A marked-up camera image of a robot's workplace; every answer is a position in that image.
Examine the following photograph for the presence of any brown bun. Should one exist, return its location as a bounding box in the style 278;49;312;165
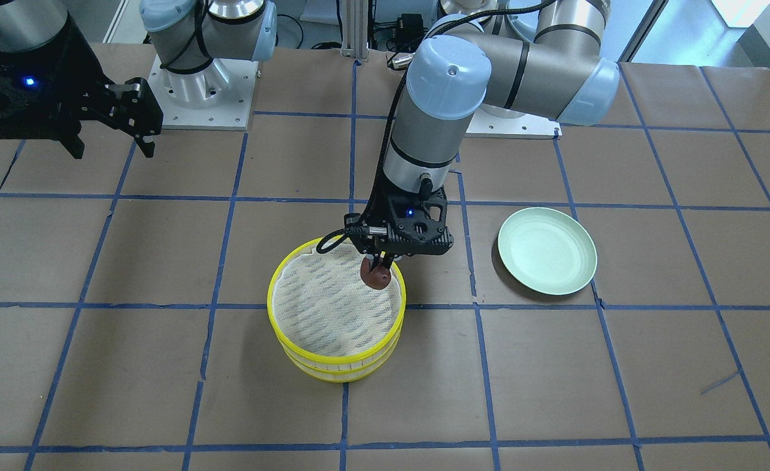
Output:
360;257;393;291

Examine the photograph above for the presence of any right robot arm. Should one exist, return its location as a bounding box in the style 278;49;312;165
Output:
0;1;277;159

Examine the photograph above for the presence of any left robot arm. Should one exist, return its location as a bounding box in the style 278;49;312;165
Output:
340;1;619;277

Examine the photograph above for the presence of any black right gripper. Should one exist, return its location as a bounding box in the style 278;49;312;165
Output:
52;77;164;159

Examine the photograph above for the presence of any yellow steamer layer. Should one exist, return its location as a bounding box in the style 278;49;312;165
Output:
282;333;401;383
267;238;406;372

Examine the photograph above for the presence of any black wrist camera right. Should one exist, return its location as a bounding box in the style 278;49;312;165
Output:
0;65;82;142

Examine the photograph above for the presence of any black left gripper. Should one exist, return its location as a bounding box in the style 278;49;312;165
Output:
359;190;453;272

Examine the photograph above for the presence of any aluminium frame post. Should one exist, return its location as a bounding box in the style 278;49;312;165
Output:
338;1;373;62

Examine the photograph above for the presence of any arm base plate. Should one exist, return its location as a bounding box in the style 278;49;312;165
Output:
148;57;260;131
466;104;562;139

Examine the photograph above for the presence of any yellow bottom steamer layer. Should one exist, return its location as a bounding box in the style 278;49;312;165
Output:
282;333;401;383

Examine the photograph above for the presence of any yellow top steamer layer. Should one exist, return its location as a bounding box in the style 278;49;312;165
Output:
267;238;406;372

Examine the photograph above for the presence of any light green plate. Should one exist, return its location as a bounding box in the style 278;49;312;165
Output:
497;207;598;296

